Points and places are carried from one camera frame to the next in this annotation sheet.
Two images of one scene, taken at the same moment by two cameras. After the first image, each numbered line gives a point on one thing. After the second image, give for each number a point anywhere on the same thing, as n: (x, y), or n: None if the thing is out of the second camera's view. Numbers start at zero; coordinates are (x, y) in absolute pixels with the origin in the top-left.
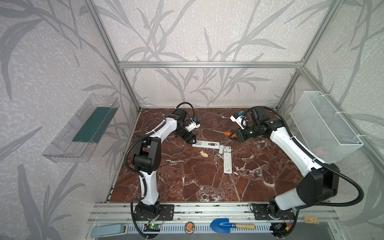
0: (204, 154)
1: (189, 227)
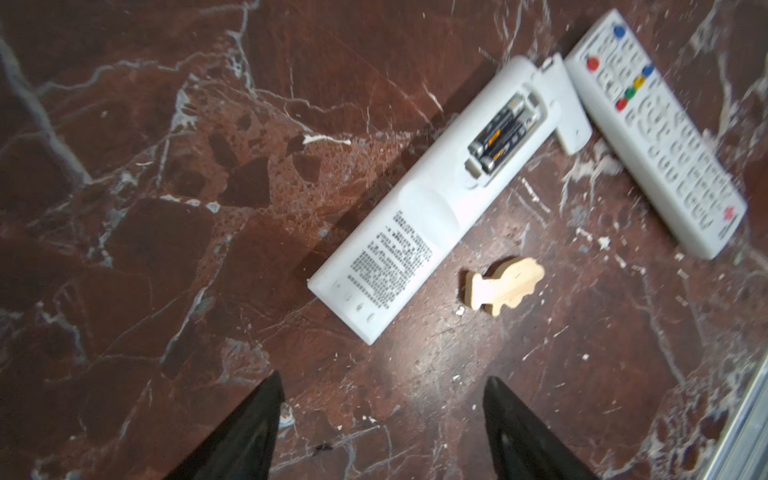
0: (505, 283)
1: None
